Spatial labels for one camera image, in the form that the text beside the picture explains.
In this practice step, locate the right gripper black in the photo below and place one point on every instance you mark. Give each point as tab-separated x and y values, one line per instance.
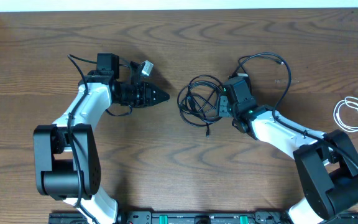
223	103

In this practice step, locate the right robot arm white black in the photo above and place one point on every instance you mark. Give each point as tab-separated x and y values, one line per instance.
327	163

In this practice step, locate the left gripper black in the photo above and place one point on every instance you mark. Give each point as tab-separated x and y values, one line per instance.
148	94

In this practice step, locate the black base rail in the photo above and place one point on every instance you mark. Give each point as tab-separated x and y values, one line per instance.
145	217

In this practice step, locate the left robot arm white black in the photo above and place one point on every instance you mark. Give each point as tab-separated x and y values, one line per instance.
67	166

